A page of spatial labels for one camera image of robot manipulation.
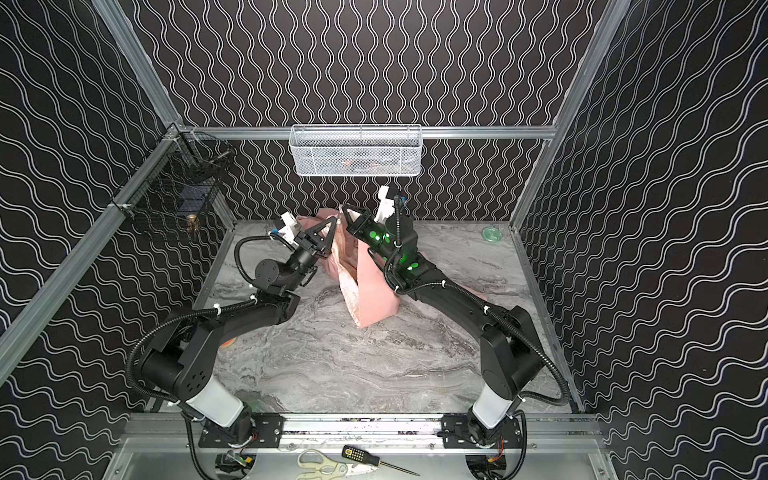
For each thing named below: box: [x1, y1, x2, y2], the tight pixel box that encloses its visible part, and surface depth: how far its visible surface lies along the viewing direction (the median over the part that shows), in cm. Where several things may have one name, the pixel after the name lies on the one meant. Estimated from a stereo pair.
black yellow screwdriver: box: [341, 444, 421, 477], surface depth 71 cm
